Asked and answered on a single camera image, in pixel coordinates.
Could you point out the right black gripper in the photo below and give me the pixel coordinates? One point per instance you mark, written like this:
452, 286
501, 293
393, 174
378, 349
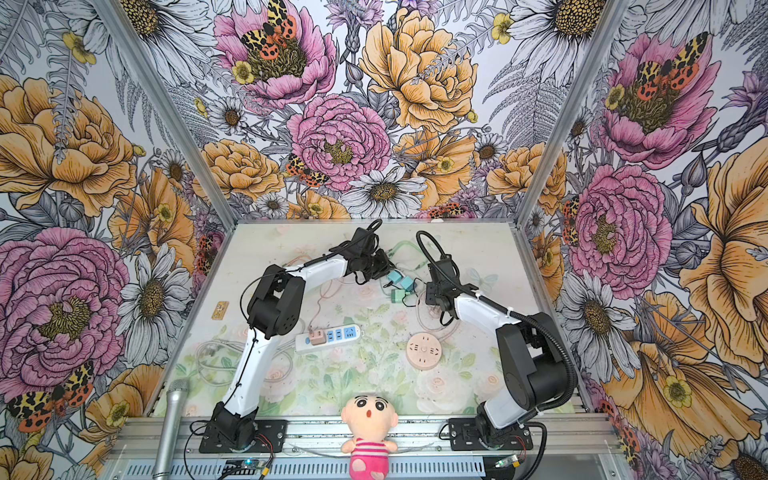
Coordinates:
430, 294

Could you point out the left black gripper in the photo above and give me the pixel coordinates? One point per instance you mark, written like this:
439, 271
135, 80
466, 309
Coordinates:
383, 267

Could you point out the white blue power strip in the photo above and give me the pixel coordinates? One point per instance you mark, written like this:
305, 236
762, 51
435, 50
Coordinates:
337, 337

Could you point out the pink charger plug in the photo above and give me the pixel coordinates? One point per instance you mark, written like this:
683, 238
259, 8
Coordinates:
317, 337

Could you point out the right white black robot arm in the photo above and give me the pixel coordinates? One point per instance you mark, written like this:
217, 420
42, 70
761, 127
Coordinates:
537, 370

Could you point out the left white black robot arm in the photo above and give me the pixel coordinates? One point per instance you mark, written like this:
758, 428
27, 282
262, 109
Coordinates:
271, 314

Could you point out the green charger plug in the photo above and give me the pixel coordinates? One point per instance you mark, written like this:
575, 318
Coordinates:
397, 296

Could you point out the plush doll pink dress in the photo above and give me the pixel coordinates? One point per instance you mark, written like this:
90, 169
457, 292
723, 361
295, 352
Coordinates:
370, 418

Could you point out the gold tag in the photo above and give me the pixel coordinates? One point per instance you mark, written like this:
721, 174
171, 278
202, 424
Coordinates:
220, 310

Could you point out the green circuit board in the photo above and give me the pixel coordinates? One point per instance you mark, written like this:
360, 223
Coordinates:
247, 467

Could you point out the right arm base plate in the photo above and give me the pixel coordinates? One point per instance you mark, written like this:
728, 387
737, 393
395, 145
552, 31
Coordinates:
468, 433

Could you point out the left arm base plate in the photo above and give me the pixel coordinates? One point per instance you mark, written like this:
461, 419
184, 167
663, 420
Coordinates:
264, 435

